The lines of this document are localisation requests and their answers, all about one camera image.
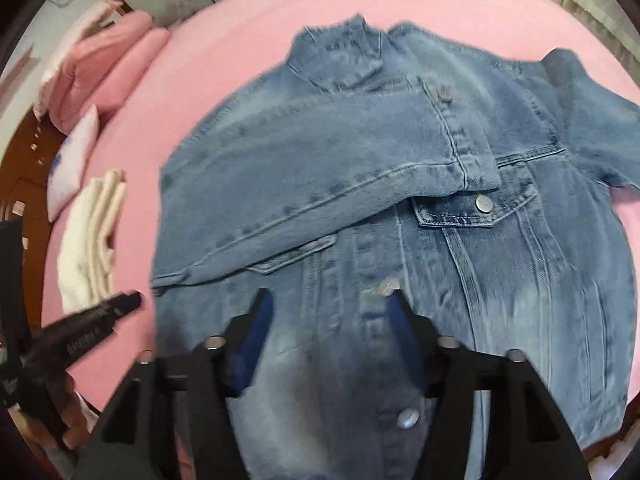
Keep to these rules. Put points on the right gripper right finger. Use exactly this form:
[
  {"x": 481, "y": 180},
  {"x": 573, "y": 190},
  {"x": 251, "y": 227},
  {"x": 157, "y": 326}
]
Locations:
[{"x": 500, "y": 399}]

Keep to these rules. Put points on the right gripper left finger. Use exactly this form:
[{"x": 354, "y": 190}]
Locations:
[{"x": 135, "y": 437}]

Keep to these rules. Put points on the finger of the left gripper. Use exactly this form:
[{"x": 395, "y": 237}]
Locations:
[{"x": 117, "y": 307}]

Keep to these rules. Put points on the blue denim jacket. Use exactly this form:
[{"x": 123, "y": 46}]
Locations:
[{"x": 379, "y": 159}]

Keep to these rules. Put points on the folded white cream clothes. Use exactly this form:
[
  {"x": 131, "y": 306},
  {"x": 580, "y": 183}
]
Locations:
[{"x": 86, "y": 259}]

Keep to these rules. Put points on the small white printed pillow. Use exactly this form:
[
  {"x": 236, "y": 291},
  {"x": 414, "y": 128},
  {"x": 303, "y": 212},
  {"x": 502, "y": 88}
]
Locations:
[{"x": 70, "y": 161}]

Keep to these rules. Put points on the brown wooden headboard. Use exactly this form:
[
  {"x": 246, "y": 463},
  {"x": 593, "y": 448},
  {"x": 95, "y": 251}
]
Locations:
[{"x": 24, "y": 176}]

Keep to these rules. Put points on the folded pink quilt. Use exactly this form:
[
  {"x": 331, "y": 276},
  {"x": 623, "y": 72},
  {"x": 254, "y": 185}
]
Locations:
[{"x": 105, "y": 68}]

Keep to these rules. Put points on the pink bed sheet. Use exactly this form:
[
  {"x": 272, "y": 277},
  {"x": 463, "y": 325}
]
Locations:
[{"x": 224, "y": 48}]

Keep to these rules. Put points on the pink lace pillow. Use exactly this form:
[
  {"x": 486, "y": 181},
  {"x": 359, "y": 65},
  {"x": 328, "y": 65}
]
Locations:
[{"x": 88, "y": 24}]

